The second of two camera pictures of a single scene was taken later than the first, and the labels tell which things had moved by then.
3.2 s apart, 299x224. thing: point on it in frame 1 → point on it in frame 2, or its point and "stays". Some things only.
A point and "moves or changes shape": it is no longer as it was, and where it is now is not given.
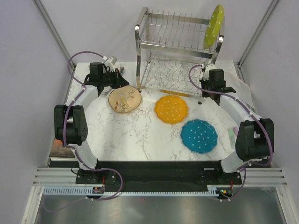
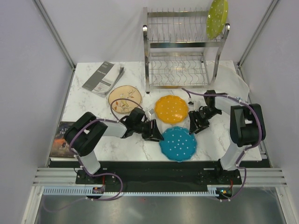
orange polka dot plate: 171,109 stays
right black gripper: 203,82 → 195,127
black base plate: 192,176 stays
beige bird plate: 124,99 stays
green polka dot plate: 213,25 moves or changes shape
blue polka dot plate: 199,136 → 178,145
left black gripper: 119,81 → 153,134
